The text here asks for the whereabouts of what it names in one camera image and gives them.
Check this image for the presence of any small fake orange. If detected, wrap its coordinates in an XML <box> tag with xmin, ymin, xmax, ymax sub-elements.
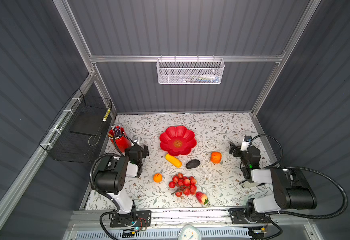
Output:
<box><xmin>153</xmin><ymin>173</ymin><xmax>162</xmax><ymax>183</ymax></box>

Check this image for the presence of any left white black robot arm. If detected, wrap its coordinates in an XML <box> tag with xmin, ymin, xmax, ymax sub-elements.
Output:
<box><xmin>89</xmin><ymin>145</ymin><xmax>149</xmax><ymax>219</ymax></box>

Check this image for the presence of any white wire mesh basket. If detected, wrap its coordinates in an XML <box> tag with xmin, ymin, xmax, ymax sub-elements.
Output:
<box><xmin>156</xmin><ymin>57</ymin><xmax>225</xmax><ymax>85</ymax></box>

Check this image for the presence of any floral table mat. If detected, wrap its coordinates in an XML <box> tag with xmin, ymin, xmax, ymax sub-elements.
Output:
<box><xmin>115</xmin><ymin>113</ymin><xmax>273</xmax><ymax>209</ymax></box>

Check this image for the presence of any yellow fake corn cob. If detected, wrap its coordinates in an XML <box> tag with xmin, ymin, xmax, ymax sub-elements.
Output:
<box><xmin>165</xmin><ymin>154</ymin><xmax>183</xmax><ymax>168</ymax></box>

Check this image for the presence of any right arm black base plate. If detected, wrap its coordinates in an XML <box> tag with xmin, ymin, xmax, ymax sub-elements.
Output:
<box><xmin>228</xmin><ymin>208</ymin><xmax>270</xmax><ymax>224</ymax></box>

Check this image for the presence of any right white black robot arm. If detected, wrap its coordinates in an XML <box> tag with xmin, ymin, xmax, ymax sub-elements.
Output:
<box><xmin>229</xmin><ymin>135</ymin><xmax>349</xmax><ymax>224</ymax></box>

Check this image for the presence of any dark fake avocado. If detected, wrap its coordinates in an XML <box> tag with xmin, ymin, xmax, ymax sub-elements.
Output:
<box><xmin>186</xmin><ymin>159</ymin><xmax>201</xmax><ymax>169</ymax></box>

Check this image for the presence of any red fake grape bunch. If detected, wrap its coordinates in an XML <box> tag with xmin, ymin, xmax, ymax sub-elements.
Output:
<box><xmin>168</xmin><ymin>173</ymin><xmax>198</xmax><ymax>198</ymax></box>

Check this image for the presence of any orange fake persimmon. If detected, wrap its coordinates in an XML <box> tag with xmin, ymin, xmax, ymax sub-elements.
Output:
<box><xmin>210</xmin><ymin>152</ymin><xmax>222</xmax><ymax>164</ymax></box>

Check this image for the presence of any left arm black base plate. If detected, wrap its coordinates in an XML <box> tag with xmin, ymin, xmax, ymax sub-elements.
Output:
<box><xmin>109</xmin><ymin>211</ymin><xmax>152</xmax><ymax>228</ymax></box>

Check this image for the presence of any red flower-shaped fruit bowl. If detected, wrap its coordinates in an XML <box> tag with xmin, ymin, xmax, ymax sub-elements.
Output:
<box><xmin>159</xmin><ymin>126</ymin><xmax>197</xmax><ymax>157</ymax></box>

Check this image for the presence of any black wire wall basket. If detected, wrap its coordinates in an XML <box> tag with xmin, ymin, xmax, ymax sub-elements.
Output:
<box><xmin>39</xmin><ymin>89</ymin><xmax>113</xmax><ymax>164</ymax></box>

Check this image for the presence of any red fake strawberry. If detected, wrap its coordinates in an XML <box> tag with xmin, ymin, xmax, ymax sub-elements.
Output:
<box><xmin>195</xmin><ymin>192</ymin><xmax>210</xmax><ymax>206</ymax></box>

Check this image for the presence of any white round timer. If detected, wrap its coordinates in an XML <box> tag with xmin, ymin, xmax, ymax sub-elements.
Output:
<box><xmin>178</xmin><ymin>225</ymin><xmax>202</xmax><ymax>240</ymax></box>

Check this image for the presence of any red pen cup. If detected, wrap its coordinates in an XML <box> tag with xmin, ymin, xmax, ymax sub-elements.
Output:
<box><xmin>108</xmin><ymin>126</ymin><xmax>131</xmax><ymax>153</ymax></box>

